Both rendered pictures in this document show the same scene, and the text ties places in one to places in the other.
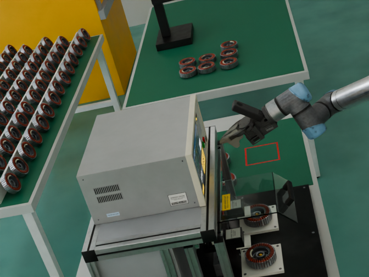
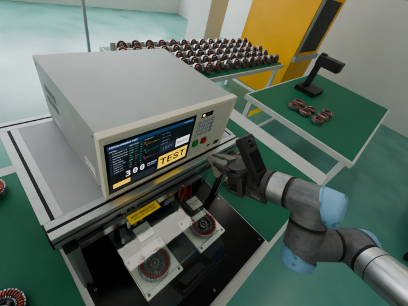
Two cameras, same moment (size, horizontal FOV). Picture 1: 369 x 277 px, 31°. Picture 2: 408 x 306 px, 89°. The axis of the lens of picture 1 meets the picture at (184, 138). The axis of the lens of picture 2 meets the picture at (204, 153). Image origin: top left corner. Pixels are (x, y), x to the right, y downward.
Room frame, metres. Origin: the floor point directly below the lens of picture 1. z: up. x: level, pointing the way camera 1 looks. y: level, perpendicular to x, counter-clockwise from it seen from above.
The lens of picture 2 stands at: (1.65, -0.29, 1.61)
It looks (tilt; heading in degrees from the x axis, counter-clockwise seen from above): 42 degrees down; 23
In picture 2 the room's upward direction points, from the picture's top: 18 degrees clockwise
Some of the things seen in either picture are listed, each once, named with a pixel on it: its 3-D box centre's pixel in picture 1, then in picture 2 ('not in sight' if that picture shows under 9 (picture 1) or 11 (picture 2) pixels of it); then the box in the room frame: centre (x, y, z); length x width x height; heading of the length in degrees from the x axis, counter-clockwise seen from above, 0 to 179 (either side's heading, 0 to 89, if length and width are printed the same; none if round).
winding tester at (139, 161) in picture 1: (147, 156); (141, 107); (2.07, 0.14, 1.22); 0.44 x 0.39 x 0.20; 170
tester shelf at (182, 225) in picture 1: (156, 187); (138, 138); (2.06, 0.15, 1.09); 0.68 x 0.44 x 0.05; 170
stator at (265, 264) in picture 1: (260, 255); not in sight; (1.88, -0.15, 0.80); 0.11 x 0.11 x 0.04
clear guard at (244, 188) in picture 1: (245, 203); (160, 231); (1.88, -0.14, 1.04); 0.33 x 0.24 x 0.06; 80
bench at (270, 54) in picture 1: (225, 80); (309, 128); (4.37, -0.40, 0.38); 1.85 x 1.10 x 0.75; 170
